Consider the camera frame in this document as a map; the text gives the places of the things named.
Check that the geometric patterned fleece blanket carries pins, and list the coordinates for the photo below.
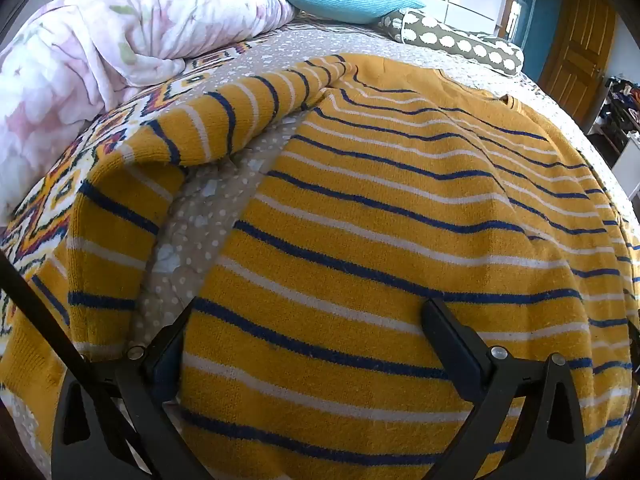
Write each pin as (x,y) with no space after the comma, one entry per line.
(55,185)

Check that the pink floral comforter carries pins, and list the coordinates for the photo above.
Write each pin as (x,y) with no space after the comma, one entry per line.
(100,45)

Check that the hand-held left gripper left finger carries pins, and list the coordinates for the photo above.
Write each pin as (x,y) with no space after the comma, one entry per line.
(166,377)

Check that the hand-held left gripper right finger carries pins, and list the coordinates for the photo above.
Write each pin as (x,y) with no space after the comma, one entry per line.
(450,336)

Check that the olive dotted bolster pillow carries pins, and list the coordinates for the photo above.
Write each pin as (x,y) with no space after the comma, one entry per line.
(450,37)

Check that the beige quilted bedspread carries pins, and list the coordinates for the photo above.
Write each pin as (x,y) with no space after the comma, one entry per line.
(215,210)

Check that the yellow striped sweater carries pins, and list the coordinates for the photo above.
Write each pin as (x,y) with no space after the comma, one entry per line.
(375,235)

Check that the wooden door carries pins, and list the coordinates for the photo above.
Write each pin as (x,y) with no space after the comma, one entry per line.
(580,50)

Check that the cluttered shelf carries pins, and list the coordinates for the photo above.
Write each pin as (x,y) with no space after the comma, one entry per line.
(620,110)

